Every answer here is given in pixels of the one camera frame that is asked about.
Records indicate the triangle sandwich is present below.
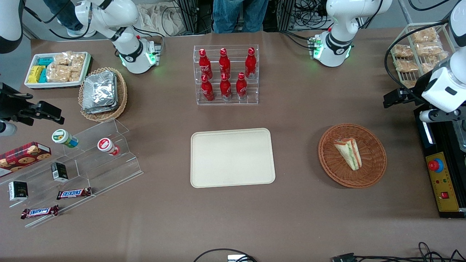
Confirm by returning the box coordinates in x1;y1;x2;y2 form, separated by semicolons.
333;138;363;171

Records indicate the white rectangular snack tray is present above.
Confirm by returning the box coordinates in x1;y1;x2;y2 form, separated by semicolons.
24;52;91;90

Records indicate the light tan wicker basket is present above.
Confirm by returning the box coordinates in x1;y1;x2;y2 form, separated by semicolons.
78;67;128;122

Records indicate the brown round wicker basket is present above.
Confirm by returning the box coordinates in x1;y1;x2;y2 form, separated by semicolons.
318;123;387;188

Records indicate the cream plastic tray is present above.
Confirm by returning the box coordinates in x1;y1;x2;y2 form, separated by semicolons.
190;128;276;188

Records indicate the steel pan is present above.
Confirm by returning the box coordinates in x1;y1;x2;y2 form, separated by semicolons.
453;122;466;153

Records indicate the green lid cup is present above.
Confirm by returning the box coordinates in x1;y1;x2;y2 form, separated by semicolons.
52;129;79;148

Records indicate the red cookie box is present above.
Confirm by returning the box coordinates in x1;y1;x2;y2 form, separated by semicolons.
0;142;52;178

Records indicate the yellow snack pack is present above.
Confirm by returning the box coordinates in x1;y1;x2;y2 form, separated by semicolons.
28;65;45;84

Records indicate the black appliance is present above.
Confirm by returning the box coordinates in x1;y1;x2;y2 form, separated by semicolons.
414;104;466;219

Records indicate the silver foil packet stack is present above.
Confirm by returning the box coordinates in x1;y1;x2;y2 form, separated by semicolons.
82;71;118;114

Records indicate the small black box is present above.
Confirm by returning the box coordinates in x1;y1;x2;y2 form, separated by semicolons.
8;181;28;202
51;162;69;182

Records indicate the red lid cup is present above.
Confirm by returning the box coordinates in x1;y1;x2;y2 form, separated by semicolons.
97;138;121;156

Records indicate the yellow control panel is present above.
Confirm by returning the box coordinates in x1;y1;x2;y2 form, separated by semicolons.
425;152;461;213

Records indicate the clear acrylic stepped shelf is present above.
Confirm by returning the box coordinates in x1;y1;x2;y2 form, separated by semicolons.
0;118;143;229

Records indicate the brown chocolate bar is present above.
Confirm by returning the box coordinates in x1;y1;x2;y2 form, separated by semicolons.
21;205;59;219
57;187;92;200

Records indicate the person with white shoe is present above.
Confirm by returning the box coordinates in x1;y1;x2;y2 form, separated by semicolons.
43;0;97;39

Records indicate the white cloth bag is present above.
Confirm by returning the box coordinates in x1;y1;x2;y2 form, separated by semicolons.
138;3;190;37

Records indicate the red cola bottle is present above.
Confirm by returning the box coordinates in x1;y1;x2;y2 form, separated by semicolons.
219;48;231;79
220;73;232;101
245;47;257;79
236;72;248;100
201;75;214;102
199;49;213;79

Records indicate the clear acrylic bottle rack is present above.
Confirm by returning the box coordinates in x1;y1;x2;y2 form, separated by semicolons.
194;45;259;106

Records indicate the person in blue jeans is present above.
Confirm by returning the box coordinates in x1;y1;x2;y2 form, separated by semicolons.
213;0;269;33

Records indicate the white wire rack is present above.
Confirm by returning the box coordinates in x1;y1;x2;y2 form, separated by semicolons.
391;23;457;90

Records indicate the silver appliance handle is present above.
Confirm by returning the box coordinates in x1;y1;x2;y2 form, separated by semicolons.
422;122;434;144

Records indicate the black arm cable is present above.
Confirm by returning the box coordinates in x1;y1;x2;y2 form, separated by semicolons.
384;20;450;105

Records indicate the black cable bundle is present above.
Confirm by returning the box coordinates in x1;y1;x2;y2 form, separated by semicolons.
288;0;330;31

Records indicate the black tangled cable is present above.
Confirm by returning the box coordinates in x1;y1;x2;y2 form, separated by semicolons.
355;242;466;262

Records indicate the black looped cable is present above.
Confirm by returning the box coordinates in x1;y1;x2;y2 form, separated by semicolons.
193;249;257;262

